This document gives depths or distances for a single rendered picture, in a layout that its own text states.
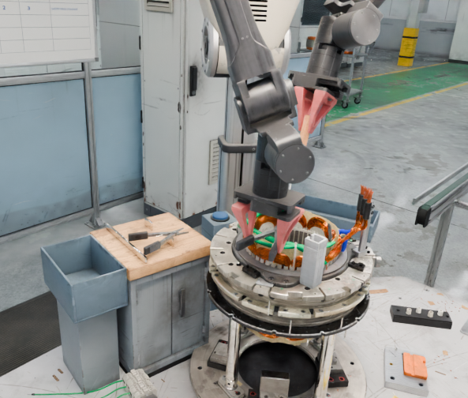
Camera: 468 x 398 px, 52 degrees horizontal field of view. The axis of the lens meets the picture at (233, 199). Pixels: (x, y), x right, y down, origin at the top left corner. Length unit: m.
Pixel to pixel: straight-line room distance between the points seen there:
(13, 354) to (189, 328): 1.46
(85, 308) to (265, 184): 0.42
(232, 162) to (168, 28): 1.88
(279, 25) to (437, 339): 0.88
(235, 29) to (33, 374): 0.84
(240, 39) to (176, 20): 2.37
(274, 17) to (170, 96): 1.97
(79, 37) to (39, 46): 0.26
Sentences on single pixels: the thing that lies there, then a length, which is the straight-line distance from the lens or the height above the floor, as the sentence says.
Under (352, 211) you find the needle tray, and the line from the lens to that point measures 1.30.
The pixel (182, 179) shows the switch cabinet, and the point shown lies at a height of 0.39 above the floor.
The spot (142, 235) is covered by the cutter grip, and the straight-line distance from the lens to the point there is 1.01.
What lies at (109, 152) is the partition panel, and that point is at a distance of 3.43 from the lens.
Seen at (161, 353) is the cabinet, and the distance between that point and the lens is 1.11.
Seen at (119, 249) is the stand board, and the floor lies 1.06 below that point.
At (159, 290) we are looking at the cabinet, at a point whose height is 0.99.
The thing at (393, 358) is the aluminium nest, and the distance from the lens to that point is 1.23.
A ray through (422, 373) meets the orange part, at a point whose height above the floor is 0.80.
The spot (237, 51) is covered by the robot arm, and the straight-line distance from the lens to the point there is 0.70.
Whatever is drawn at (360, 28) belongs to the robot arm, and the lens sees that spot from 0.84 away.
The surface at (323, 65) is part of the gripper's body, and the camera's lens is 0.88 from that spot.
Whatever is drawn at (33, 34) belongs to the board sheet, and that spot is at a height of 1.30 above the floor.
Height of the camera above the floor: 1.55
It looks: 23 degrees down
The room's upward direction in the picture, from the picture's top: 3 degrees clockwise
